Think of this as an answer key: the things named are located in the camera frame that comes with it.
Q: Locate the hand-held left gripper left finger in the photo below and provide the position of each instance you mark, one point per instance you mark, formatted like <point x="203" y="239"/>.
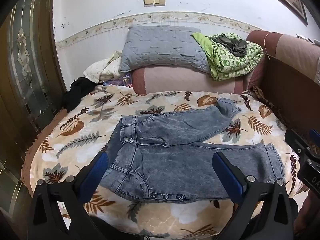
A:
<point x="96" y="173"/>

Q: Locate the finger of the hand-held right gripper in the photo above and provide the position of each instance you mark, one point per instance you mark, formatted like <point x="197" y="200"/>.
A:
<point x="315" y="135"/>
<point x="293" y="140"/>

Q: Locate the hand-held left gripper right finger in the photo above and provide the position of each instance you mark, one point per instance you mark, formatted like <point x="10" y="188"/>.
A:
<point x="227" y="177"/>

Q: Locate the grey blue denim pants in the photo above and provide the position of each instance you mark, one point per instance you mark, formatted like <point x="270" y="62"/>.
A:
<point x="175" y="160"/>

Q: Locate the person's right forearm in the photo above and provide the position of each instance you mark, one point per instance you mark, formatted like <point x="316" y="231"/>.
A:
<point x="308" y="215"/>

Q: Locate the beige leaf printed blanket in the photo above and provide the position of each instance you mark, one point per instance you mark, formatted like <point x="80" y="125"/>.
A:
<point x="75" y="140"/>

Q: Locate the brown patterned cloth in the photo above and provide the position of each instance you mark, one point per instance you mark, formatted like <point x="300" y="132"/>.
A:
<point x="265" y="100"/>

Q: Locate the brown fringed bedspread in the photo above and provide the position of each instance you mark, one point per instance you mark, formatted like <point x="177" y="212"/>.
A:
<point x="32" y="150"/>

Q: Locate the black cloth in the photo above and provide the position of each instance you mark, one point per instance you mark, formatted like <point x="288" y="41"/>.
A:
<point x="77" y="92"/>

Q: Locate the pink brown sofa armrest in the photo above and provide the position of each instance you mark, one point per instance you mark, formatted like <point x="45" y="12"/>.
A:
<point x="290" y="47"/>

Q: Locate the purple plastic packet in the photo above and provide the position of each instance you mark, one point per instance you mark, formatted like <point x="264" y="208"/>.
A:
<point x="120" y="81"/>

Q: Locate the green patterned quilt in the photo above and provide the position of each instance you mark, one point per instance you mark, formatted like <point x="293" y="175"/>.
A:
<point x="232" y="66"/>

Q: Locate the small grey object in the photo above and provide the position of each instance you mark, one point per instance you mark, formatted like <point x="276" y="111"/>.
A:
<point x="303" y="38"/>

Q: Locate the pink sofa back cushion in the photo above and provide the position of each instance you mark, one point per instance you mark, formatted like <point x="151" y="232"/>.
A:
<point x="187" y="82"/>

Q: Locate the cream patterned cloth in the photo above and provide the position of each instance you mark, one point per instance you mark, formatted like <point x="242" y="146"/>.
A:
<point x="100" y="67"/>

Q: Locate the dark olive cloth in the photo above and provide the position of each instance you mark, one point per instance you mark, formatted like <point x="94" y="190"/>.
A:
<point x="232" y="45"/>

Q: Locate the wooden door with stained glass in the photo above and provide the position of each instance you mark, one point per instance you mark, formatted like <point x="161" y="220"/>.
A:
<point x="27" y="80"/>

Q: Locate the grey quilted pillow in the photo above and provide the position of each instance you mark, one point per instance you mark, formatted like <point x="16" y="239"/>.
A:
<point x="162" y="47"/>

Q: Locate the beige wall switch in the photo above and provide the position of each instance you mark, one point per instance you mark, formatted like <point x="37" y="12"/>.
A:
<point x="148" y="2"/>
<point x="159" y="1"/>

